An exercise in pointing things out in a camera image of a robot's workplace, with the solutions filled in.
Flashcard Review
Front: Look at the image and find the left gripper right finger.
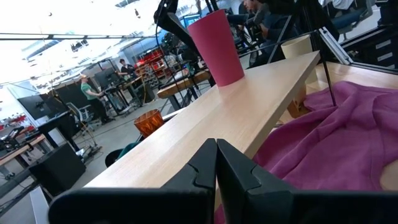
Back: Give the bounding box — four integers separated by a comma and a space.
216, 139, 398, 224

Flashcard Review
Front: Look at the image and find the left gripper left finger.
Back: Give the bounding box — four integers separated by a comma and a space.
48, 138, 218, 224

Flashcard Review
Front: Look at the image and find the orange glass tumbler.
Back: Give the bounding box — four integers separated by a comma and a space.
133, 108, 165, 139

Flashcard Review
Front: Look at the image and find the cream cup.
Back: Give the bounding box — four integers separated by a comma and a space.
280, 34, 318, 85

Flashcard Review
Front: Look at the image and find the pink tall tumbler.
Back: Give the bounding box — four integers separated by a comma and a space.
187, 9, 246, 88

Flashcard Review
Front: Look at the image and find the purple cloth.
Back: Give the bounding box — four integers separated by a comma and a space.
214, 80, 398, 224

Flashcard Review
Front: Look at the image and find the wooden tray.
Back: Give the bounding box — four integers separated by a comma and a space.
83, 30, 338, 190

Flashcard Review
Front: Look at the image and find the black cabinet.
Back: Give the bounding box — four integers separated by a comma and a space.
27, 142, 87, 197

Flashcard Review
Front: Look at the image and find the office chair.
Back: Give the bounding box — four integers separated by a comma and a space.
66, 102, 95, 132

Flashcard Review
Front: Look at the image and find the person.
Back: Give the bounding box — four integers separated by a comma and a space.
118, 58, 138, 80
242, 0, 301, 68
79, 73, 110, 124

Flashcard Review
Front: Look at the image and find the black computer monitor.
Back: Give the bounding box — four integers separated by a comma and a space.
17, 93, 70, 121

